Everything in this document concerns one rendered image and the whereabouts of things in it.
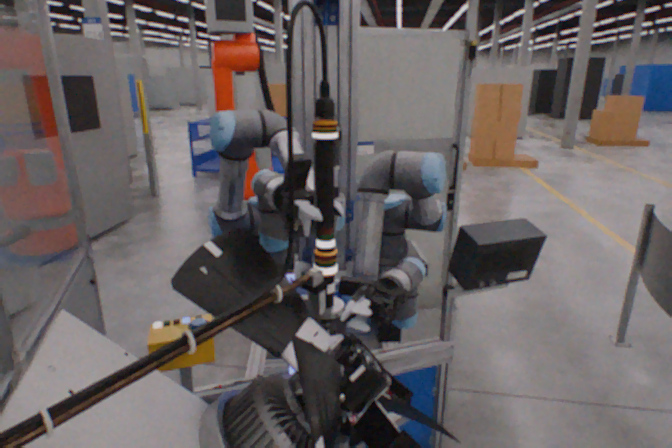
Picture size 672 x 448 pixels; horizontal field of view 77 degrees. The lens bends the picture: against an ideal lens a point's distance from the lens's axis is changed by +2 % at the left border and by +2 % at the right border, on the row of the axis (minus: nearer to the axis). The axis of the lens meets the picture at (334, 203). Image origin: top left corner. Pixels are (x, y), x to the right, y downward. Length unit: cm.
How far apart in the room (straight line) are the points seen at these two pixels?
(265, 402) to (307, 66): 124
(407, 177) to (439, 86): 176
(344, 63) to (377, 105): 106
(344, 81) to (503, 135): 749
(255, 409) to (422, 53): 242
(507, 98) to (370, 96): 640
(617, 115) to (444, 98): 1040
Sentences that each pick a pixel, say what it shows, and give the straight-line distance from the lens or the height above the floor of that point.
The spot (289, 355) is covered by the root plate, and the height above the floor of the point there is 125.
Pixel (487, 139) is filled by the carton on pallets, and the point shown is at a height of 53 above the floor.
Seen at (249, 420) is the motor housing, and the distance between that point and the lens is 78.
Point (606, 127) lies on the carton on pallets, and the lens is 1310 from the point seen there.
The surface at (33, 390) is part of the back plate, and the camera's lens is 66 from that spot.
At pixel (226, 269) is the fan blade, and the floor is 139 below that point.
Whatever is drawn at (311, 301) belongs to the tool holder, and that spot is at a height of 131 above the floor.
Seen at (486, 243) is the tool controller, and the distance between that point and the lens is 137.
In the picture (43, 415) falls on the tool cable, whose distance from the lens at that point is 56.
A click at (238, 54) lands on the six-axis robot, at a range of 479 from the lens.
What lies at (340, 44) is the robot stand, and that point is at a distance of 170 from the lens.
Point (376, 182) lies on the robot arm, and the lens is 122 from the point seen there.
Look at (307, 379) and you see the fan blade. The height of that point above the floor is 140.
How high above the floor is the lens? 171
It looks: 17 degrees down
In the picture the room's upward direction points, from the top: straight up
